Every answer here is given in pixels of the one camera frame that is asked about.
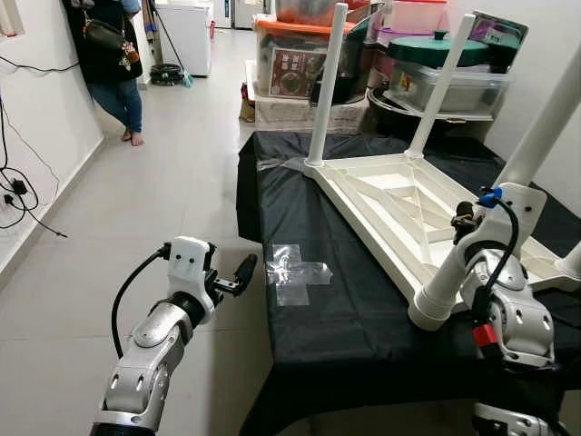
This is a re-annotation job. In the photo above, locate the clear tape strip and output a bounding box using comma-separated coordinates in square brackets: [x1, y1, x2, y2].
[257, 159, 310, 173]

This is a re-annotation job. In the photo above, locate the clear tape cross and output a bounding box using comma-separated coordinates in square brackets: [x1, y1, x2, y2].
[266, 243, 332, 307]

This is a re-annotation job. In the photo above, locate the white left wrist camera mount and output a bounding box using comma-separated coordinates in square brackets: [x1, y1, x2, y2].
[166, 236, 219, 323]

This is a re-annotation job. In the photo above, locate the white chest freezer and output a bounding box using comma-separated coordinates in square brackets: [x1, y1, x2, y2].
[154, 0, 214, 78]

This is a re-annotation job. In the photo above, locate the green pot lid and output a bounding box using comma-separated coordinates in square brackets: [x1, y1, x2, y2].
[389, 32, 491, 69]

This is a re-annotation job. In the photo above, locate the person in black apron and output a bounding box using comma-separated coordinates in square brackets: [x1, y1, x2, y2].
[64, 0, 146, 146]

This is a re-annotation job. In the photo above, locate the steel cooking pot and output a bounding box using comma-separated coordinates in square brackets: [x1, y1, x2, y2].
[275, 0, 350, 26]

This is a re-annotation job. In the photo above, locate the white plastic table top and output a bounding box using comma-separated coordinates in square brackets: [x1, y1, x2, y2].
[304, 150, 581, 332]

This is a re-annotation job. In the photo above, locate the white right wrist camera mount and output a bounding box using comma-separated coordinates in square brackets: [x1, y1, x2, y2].
[449, 182, 547, 273]

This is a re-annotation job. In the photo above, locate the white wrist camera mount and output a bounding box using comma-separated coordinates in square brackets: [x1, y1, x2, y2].
[166, 236, 219, 323]
[449, 182, 547, 273]

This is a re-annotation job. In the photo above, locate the clear plastic storage container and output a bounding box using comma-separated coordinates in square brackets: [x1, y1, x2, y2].
[386, 64, 511, 117]

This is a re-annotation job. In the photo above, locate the translucent pink plastic container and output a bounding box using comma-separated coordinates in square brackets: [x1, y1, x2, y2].
[381, 0, 450, 37]

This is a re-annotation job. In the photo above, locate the black power plug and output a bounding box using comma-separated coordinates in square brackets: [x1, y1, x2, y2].
[7, 177, 30, 203]

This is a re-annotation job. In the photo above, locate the black wok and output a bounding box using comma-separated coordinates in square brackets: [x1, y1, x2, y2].
[368, 86, 496, 124]

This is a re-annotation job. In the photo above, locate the black coiled hose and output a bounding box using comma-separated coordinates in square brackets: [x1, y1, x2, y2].
[150, 64, 187, 87]

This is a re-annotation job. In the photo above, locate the framed picture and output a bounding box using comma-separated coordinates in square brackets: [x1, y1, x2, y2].
[468, 11, 529, 74]

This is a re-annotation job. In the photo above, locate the black crossbody bag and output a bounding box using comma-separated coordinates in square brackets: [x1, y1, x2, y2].
[84, 18, 142, 66]

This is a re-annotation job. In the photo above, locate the black tablecloth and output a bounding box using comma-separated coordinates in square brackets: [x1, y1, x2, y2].
[236, 132, 581, 436]

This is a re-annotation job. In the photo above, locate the shiny black bag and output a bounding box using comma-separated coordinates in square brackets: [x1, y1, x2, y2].
[313, 11, 384, 105]

